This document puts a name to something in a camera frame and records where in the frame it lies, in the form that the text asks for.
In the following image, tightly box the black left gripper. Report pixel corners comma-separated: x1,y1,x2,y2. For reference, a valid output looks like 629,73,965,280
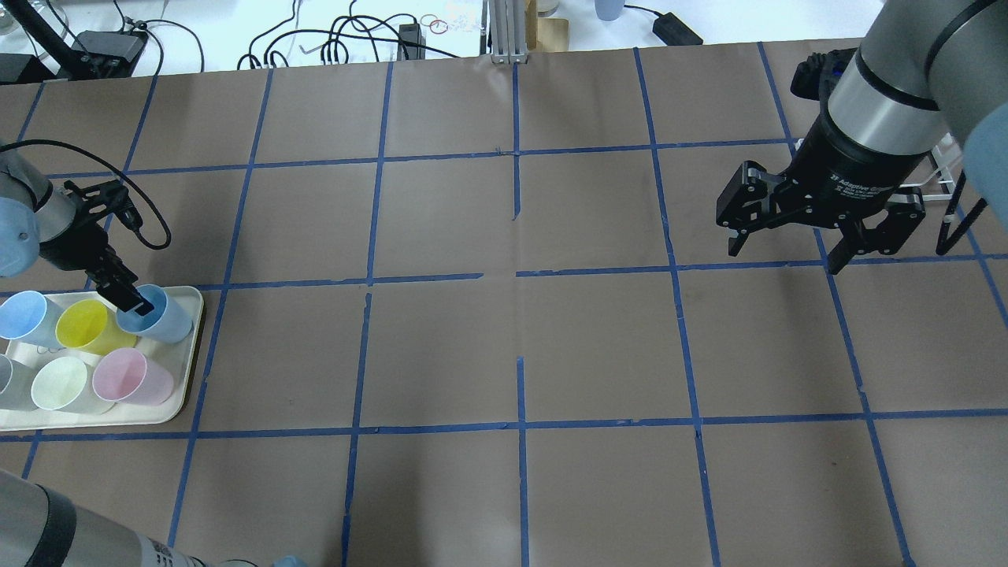
39,180,154,316

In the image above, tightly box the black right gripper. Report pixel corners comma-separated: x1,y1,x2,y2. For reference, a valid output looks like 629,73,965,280
715,118,926,274

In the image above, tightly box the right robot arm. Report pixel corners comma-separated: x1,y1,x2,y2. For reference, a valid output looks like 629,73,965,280
715,1,1007,274

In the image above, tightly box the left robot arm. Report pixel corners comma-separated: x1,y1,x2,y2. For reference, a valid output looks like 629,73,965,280
1,139,172,315

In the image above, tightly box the yellow plastic cup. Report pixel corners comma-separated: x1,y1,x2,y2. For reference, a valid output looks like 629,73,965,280
55,300,139,356

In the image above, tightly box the pink plastic cup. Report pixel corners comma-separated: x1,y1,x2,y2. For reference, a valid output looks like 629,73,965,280
91,348,174,406

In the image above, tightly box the light blue plastic cup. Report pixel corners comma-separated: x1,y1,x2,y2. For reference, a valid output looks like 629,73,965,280
1,291,65,350

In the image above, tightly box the pale cream plastic cup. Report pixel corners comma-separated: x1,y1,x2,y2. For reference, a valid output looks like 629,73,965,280
31,358,115,415

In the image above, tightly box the grey plastic cup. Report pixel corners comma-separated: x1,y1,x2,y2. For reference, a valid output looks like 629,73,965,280
1,355,39,412

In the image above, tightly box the cream plastic tray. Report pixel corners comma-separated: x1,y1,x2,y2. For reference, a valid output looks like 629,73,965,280
0,285,206,432

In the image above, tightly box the black power adapter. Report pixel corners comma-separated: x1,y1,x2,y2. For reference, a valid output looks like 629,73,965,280
652,12,703,46

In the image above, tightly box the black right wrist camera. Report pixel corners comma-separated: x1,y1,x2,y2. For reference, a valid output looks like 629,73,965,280
791,48,857,104

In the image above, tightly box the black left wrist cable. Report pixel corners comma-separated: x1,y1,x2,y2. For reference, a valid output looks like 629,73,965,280
0,139,172,251

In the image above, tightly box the white wire cup rack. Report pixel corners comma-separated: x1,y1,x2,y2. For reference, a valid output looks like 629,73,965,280
791,134,989,207

